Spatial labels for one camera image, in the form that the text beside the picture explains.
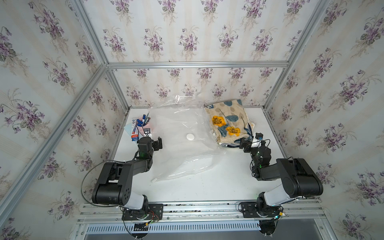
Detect beige flower pattern blanket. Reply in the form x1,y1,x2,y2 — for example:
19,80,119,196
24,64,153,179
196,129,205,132
205,100,254,144

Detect clear plastic vacuum bag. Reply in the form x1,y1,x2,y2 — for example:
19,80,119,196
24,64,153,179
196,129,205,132
149,96,227,183

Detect teal bear pattern blanket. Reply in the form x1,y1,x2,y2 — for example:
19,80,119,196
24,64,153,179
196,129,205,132
219,140,241,148

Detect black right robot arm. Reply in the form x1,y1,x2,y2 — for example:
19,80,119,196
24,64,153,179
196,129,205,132
240,139,324,209

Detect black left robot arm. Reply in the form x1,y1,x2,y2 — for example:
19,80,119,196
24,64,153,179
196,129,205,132
81,137,163,215

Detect white vacuum bag valve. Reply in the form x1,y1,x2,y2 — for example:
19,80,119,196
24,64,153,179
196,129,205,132
186,133,195,141

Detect pink pen cup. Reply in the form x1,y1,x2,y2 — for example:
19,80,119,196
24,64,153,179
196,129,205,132
136,119,152,138

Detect blue pens in cup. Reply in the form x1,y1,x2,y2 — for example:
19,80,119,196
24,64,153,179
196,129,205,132
136,112,151,127

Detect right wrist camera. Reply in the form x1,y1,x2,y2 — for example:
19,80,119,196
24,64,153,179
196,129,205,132
251,133,264,148

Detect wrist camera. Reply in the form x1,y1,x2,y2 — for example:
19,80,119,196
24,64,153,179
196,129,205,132
251,133,264,148
142,128,152,139

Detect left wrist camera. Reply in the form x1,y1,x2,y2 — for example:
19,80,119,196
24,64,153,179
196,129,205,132
142,128,152,139

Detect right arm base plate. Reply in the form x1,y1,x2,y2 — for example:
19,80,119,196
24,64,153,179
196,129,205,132
238,202,284,219

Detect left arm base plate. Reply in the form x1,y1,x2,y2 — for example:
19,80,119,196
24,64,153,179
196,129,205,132
122,204,164,222

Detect aluminium mounting rail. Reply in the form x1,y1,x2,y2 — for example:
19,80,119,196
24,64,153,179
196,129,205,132
75,199,326,224

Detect aluminium frame crossbar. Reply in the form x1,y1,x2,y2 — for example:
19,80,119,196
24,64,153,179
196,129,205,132
107,61,289,69

